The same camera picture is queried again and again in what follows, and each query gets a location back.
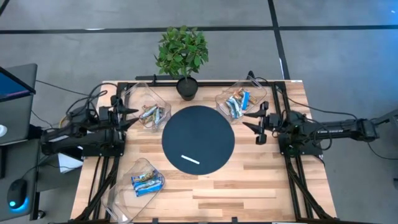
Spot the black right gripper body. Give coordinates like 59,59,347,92
256,101,280,146

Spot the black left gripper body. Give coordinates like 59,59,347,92
99,95,124,142

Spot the clear plastic bin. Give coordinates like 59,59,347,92
101,157,167,224
123,81,172,131
215,76,268,125

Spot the round dark blue woven mat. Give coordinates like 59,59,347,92
161,105,236,175

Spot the white paper sheet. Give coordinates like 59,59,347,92
57,152,84,174

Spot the green plant in black pot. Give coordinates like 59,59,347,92
154,25,210,102

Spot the computer monitor blue screen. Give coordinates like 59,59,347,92
0,66,37,103

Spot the grey metal stand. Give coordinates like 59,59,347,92
369,108,398,125

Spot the black computer mouse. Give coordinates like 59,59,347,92
6,179,28,210

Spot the long black power cable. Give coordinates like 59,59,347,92
247,70,358,121

